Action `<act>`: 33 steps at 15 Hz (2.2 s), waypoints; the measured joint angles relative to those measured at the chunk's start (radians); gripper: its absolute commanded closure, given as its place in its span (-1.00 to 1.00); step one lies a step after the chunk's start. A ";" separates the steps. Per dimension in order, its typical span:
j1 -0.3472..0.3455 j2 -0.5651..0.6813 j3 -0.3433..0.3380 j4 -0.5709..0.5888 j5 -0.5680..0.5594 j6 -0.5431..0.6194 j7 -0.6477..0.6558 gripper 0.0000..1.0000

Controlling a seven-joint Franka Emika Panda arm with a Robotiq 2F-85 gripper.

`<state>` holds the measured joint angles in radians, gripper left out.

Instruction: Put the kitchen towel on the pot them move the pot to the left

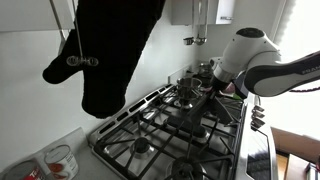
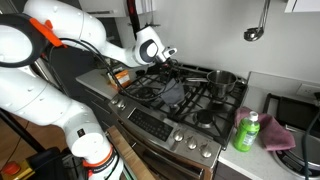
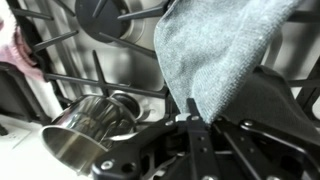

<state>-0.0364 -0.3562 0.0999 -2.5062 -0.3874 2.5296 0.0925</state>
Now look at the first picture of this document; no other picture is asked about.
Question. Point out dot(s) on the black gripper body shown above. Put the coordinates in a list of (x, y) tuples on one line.
[(220, 85)]

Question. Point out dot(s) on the grey kitchen towel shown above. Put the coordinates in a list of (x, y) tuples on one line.
[(221, 111)]

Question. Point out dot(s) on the small steel pot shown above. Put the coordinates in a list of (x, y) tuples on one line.
[(189, 87)]

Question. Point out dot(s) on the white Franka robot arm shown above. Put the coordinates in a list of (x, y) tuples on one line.
[(253, 56)]

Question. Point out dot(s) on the pink cloth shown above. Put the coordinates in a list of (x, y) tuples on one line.
[(230, 88)]

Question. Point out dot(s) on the steel stove knob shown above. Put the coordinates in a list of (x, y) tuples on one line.
[(258, 108), (258, 123), (258, 115)]

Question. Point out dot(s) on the hanging steel ladle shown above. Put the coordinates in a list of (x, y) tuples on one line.
[(201, 40)]

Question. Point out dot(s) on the hanging steel measuring cup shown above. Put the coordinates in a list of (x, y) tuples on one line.
[(188, 41)]

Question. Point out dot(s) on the stainless gas stove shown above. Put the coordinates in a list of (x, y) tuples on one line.
[(150, 146)]

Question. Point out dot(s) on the wooden board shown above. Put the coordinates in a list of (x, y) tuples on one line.
[(296, 145)]

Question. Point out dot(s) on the black oven mitt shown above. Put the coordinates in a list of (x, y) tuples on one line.
[(113, 50)]

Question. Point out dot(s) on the hanging metal coil whisk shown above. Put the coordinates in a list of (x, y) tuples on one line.
[(82, 61)]

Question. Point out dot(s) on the white range hood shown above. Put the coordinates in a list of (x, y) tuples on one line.
[(30, 15)]

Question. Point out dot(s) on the red label tomato can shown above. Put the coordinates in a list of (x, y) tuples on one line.
[(25, 171)]

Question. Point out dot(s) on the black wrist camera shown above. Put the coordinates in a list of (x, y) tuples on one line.
[(240, 86)]

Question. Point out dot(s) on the white wall cabinet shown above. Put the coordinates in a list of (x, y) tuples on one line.
[(200, 11)]

